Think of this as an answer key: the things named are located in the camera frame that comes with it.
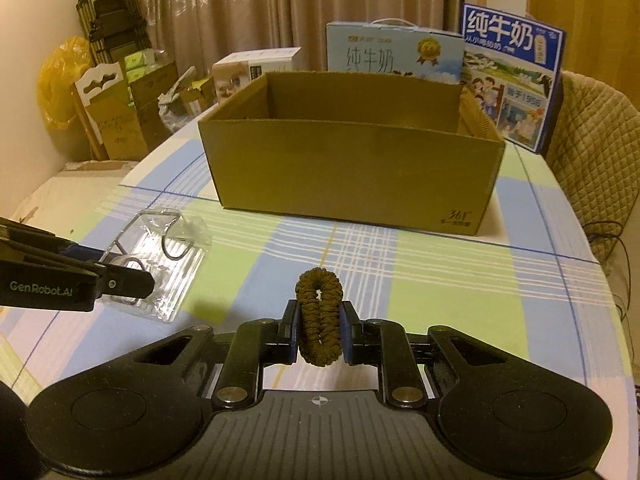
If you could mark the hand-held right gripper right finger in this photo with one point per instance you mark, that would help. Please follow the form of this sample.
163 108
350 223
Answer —
348 334

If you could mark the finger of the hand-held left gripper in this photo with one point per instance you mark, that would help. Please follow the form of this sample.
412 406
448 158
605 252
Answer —
125 284
75 252

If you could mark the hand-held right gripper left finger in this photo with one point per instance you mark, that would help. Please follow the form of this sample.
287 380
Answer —
294 332

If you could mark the clear pack of metal hooks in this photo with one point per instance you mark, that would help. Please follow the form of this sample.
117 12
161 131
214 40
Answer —
150 240

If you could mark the brown cardboard box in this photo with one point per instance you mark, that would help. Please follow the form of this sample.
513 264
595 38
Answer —
350 170

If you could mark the beige embroidered bed sheet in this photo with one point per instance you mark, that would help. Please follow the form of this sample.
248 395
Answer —
60 180

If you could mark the plaid tablecloth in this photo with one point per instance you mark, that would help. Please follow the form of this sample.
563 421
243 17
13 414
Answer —
450 285

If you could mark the brown carton with white flap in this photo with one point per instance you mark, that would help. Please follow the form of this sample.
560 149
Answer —
120 125

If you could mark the yellow plastic bag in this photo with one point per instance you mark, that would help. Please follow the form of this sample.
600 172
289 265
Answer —
60 90

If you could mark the grey plastic bag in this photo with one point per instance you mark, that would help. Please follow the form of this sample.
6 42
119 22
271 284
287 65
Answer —
175 110

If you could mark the brown carton of tissue packs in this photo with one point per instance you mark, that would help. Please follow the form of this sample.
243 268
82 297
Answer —
155 95

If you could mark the small green label cardboard box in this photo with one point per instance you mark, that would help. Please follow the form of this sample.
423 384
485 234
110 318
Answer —
197 95

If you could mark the green tissue pack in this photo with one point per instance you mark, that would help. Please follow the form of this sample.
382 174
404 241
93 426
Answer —
139 60

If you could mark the black metal folding rack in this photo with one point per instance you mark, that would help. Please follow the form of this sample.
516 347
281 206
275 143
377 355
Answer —
107 25

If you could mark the white product box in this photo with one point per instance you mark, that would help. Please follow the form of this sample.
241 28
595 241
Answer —
250 67

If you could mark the light blue milk carton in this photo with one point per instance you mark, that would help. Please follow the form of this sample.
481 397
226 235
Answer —
375 50

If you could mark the chair with quilted cover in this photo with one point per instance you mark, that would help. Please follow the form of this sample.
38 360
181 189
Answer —
595 160

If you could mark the beige curtain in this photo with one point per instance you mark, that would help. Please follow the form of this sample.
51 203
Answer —
250 5

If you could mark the dark blue milk carton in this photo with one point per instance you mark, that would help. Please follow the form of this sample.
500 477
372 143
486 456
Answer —
510 35

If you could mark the wooden door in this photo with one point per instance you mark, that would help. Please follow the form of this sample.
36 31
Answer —
585 5

